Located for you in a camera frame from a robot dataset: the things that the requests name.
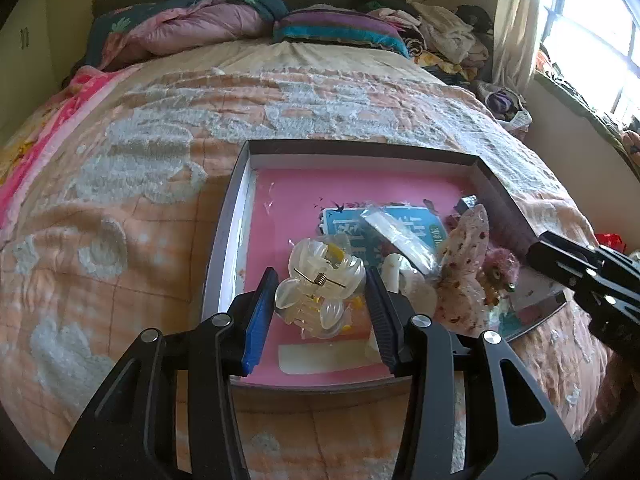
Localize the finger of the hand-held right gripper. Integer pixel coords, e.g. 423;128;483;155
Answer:
539;231;640;287
526;241;640;330

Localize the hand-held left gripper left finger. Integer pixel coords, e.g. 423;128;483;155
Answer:
55;266;280;480

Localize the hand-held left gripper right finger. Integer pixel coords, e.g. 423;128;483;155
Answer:
365;266;586;480

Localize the clear hair claw clip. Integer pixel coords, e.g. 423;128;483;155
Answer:
274;237;366;338

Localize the floral fabric scrunchie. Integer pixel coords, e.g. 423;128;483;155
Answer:
432;205;493;336

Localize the shallow dark box pink lining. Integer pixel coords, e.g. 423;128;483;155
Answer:
200;140;568;393

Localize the yellow packet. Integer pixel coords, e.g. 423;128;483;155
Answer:
320;242;368;338

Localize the red plastic item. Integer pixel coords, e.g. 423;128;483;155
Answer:
595;232;627;254

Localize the white hair clip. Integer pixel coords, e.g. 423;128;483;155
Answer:
382;254;438;313

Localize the clear plastic bag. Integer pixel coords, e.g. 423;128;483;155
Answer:
361;207;443;275

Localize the blue printed card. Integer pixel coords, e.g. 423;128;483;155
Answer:
319;202;448;268

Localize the small silver hair clip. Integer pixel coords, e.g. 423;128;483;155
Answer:
452;195;482;217

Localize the green cloth on windowsill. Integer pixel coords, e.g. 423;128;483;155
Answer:
535;50;640;181

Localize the bag of clothes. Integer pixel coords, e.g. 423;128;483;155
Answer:
475;80;533;129

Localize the window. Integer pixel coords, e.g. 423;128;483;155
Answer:
537;0;640;121

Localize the cream curtain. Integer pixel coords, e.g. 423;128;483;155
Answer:
492;0;551;93

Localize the pile of clothes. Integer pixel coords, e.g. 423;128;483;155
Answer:
357;0;493;81

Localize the striped purple teal pillow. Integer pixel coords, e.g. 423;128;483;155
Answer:
272;8;411;56

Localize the pink quilt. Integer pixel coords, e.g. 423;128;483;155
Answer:
107;2;273;68

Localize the pink floral blanket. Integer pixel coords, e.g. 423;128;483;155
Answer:
0;65;131;186

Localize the dark teal leaf blanket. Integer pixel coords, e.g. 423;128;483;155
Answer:
85;0;291;71

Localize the cream wardrobe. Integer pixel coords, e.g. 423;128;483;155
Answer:
0;0;66;126

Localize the pink fuzzy hair tie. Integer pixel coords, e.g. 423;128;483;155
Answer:
475;247;521;308

